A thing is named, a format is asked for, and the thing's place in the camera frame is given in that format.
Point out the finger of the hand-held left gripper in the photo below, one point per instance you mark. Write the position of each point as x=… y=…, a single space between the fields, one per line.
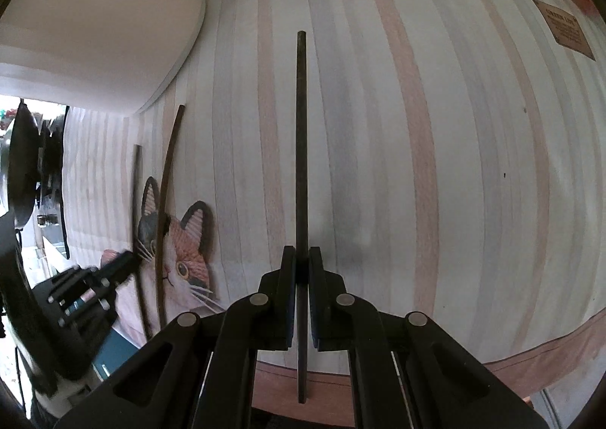
x=118 y=265
x=94 y=313

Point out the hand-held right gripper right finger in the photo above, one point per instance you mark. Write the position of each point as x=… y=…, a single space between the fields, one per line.
x=316 y=306

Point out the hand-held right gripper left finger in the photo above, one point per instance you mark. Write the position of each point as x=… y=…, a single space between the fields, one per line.
x=289 y=296

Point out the dark wooden chopstick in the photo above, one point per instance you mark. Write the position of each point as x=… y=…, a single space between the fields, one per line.
x=163 y=202
x=138 y=183
x=301 y=149

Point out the cream utensil holder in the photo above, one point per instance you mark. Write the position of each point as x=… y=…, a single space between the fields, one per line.
x=94 y=31

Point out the blue kitchen cabinet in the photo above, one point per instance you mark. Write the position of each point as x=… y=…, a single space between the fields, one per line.
x=118 y=353

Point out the black cooktop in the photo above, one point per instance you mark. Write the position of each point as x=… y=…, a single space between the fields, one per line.
x=52 y=154

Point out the striped cat print tablecloth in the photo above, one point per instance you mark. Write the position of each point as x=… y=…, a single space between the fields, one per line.
x=426 y=126

